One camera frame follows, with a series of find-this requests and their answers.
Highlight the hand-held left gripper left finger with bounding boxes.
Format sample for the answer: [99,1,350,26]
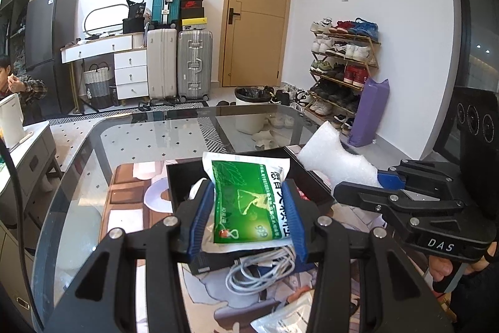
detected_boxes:
[45,181,217,333]

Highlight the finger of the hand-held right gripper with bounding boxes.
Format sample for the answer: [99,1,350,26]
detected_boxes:
[376,159,463,198]
[332,180,465,219]

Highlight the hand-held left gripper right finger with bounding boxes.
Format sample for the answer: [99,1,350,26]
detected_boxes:
[281,180,455,333]

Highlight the black cardboard box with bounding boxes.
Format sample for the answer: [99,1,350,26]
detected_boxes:
[166,146,338,276]

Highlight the green medicine packet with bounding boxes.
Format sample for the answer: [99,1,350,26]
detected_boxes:
[203,151,292,252]

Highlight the white foam wrap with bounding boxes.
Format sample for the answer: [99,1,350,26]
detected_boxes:
[298,122,380,190]

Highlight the person's right forearm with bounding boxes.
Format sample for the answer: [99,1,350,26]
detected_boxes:
[444,267,499,333]

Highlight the person's right hand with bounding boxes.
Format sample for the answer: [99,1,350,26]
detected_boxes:
[427,243,499,295]

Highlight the purple bag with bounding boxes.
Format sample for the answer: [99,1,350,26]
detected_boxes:
[348,77,391,148]

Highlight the printed table mat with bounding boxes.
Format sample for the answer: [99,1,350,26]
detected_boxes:
[104,159,429,333]

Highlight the beige slippers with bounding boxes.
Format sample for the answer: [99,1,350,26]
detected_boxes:
[250,129,278,143]

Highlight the wooden shoe rack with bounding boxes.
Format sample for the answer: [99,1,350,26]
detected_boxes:
[309,21,381,131]

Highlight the clear plastic bag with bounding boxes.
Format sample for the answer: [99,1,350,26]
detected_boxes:
[249,288,321,333]

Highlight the white trash bin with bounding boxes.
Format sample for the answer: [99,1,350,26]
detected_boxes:
[234,86,276,135]

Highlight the shoes on floor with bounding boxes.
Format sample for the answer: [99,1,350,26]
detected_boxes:
[273,83,313,112]

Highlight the shoe rack with shoes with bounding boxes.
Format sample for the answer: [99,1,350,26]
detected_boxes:
[310,18,380,135]

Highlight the silver suitcase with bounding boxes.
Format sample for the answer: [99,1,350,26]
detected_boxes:
[177,29,214,103]

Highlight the white suitcase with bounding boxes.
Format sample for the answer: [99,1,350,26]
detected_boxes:
[146,27,178,102]

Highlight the white vanity desk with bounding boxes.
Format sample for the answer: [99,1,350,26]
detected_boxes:
[60,33,151,112]

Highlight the woven laundry basket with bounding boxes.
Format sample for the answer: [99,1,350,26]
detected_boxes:
[83,62,115,110]

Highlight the grey and white side table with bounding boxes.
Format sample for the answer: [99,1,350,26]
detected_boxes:
[0,121,64,240]

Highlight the tan wooden door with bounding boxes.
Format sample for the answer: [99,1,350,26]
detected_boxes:
[220,0,294,88]

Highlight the black bag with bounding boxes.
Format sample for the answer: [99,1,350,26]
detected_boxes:
[122,0,148,34]

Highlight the black shoe box red logo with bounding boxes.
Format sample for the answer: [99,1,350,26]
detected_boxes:
[180,0,206,19]

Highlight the oval mirror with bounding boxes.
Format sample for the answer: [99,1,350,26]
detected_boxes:
[84,3,130,37]

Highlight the dark grey fridge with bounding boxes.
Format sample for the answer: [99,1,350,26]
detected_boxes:
[24,0,79,123]

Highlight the white coiled cable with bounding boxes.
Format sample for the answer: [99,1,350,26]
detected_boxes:
[225,245,302,295]

